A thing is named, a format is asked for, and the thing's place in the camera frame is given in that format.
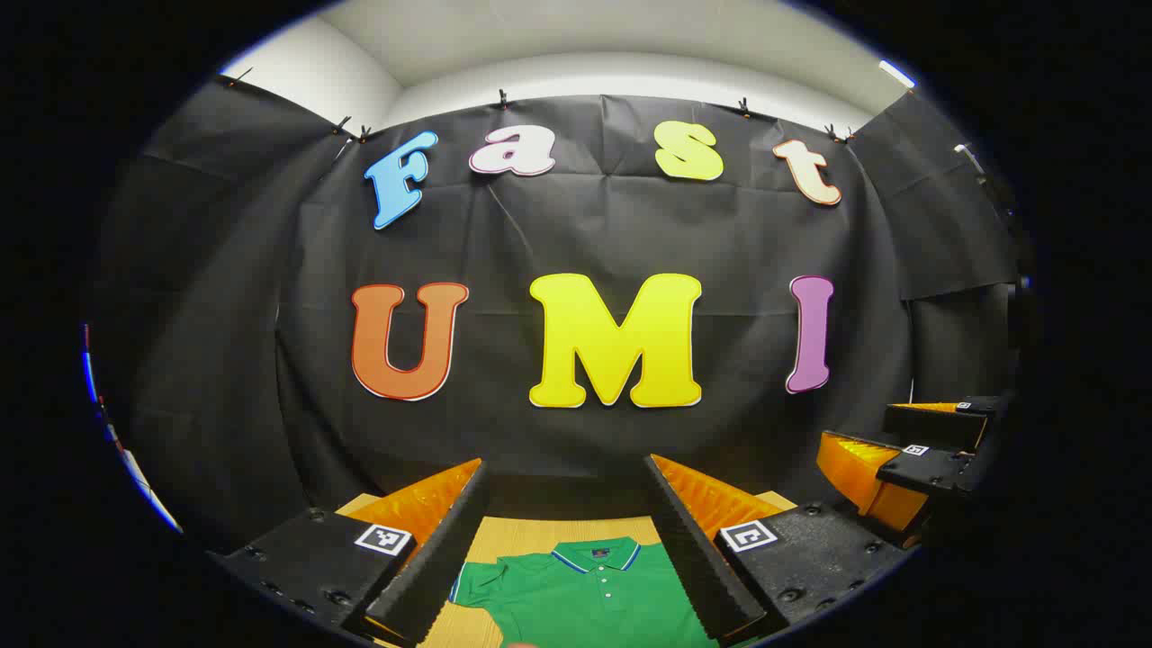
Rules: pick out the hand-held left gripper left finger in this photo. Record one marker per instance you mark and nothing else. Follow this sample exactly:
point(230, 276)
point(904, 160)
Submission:
point(441, 549)

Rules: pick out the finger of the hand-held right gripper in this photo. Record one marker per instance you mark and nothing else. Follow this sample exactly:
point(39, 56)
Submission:
point(936, 425)
point(927, 470)

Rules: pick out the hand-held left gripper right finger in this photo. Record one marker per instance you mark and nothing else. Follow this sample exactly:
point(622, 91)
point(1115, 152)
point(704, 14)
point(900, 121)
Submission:
point(697, 558)

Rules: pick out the green T-shirt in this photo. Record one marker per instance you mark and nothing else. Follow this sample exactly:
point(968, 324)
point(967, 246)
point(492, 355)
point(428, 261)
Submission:
point(585, 603)

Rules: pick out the black backdrop cloth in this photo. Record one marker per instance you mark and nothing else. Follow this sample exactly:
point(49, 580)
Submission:
point(612, 243)

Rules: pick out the ceiling light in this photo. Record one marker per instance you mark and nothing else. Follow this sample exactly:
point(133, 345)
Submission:
point(895, 73)

